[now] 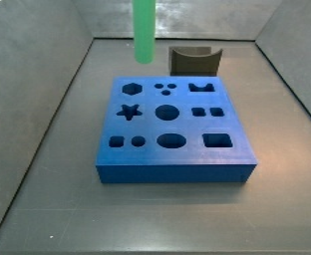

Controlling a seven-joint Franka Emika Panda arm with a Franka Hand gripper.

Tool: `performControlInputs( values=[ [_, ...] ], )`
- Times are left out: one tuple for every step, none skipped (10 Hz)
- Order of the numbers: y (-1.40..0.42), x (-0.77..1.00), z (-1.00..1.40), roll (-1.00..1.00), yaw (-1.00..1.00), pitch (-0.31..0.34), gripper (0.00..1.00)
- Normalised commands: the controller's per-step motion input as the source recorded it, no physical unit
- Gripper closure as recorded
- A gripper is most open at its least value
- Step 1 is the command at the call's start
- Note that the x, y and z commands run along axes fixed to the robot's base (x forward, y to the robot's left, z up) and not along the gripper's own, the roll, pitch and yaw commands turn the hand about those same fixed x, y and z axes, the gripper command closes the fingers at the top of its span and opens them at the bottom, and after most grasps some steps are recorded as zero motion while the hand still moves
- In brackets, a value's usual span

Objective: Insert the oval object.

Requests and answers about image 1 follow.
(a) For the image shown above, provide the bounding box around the green oval peg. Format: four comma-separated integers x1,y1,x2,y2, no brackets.
134,0,156,64

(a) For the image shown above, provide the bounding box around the blue shape sorter block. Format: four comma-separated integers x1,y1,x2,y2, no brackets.
96,77,257,183

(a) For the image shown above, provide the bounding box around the dark curved holder block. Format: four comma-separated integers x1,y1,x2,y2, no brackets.
169,46,223,77

